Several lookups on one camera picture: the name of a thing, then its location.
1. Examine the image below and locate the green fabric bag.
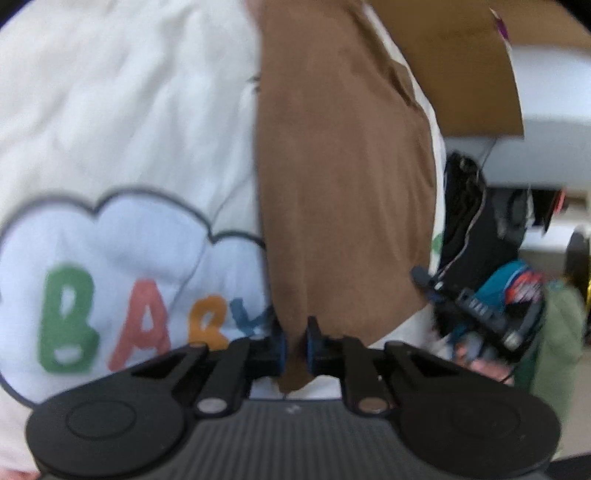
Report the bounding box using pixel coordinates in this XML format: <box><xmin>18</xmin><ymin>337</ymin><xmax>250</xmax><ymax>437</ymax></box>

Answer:
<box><xmin>514</xmin><ymin>280</ymin><xmax>586</xmax><ymax>423</ymax></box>

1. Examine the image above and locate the flattened cardboard box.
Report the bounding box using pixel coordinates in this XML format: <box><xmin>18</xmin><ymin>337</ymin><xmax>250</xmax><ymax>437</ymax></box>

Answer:
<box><xmin>368</xmin><ymin>0</ymin><xmax>526</xmax><ymax>139</ymax></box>

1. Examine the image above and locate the brown t-shirt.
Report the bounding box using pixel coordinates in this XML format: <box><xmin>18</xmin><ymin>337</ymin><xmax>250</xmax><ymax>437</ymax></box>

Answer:
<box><xmin>250</xmin><ymin>1</ymin><xmax>440</xmax><ymax>397</ymax></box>

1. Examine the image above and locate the cream bear print bedsheet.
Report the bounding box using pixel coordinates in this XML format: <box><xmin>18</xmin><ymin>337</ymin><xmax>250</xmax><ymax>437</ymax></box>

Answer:
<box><xmin>0</xmin><ymin>0</ymin><xmax>449</xmax><ymax>476</ymax></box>

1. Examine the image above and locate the white purple refill pouch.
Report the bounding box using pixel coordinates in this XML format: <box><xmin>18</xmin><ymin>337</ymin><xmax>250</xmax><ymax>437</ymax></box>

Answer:
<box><xmin>490</xmin><ymin>8</ymin><xmax>511</xmax><ymax>46</ymax></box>

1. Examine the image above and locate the person right hand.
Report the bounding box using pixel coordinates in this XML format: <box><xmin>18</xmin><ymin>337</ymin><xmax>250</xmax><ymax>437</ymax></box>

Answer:
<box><xmin>453</xmin><ymin>333</ymin><xmax>514</xmax><ymax>385</ymax></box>

